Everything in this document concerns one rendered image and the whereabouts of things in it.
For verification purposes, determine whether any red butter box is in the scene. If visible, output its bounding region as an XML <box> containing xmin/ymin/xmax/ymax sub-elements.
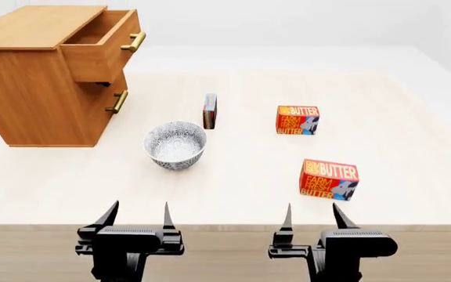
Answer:
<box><xmin>298</xmin><ymin>157</ymin><xmax>360</xmax><ymax>202</ymax></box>
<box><xmin>276</xmin><ymin>104</ymin><xmax>321</xmax><ymax>136</ymax></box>

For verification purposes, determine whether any brown chocolate pudding box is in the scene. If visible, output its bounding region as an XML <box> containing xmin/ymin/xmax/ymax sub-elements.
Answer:
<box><xmin>202</xmin><ymin>92</ymin><xmax>218</xmax><ymax>131</ymax></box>

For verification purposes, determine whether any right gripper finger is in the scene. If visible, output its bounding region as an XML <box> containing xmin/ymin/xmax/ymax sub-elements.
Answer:
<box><xmin>273</xmin><ymin>202</ymin><xmax>296</xmax><ymax>240</ymax></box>
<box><xmin>331</xmin><ymin>202</ymin><xmax>362</xmax><ymax>233</ymax></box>

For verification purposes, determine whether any brass bar drawer handle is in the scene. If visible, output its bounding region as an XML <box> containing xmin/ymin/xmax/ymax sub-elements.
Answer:
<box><xmin>104</xmin><ymin>89</ymin><xmax>130</xmax><ymax>114</ymax></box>
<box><xmin>120</xmin><ymin>31</ymin><xmax>147</xmax><ymax>54</ymax></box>

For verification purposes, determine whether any closed wooden drawer front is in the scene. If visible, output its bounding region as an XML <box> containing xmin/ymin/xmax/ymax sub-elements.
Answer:
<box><xmin>91</xmin><ymin>70</ymin><xmax>130</xmax><ymax>146</ymax></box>

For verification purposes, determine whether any white grey patterned bowl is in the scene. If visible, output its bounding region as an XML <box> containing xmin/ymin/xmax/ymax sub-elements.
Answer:
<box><xmin>143</xmin><ymin>120</ymin><xmax>208</xmax><ymax>172</ymax></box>

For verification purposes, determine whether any wooden cabinet body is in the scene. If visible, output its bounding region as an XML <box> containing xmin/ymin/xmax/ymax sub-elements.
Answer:
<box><xmin>0</xmin><ymin>5</ymin><xmax>129</xmax><ymax>148</ymax></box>

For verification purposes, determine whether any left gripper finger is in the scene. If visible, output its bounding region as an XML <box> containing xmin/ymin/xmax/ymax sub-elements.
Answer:
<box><xmin>77</xmin><ymin>200</ymin><xmax>121</xmax><ymax>237</ymax></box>
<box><xmin>161</xmin><ymin>201</ymin><xmax>182</xmax><ymax>237</ymax></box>

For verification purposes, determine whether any open wooden drawer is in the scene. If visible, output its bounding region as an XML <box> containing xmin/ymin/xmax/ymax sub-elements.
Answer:
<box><xmin>59</xmin><ymin>8</ymin><xmax>141</xmax><ymax>85</ymax></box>

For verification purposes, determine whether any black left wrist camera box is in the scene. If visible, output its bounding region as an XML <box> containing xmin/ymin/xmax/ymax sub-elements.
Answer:
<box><xmin>95</xmin><ymin>225</ymin><xmax>163</xmax><ymax>251</ymax></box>

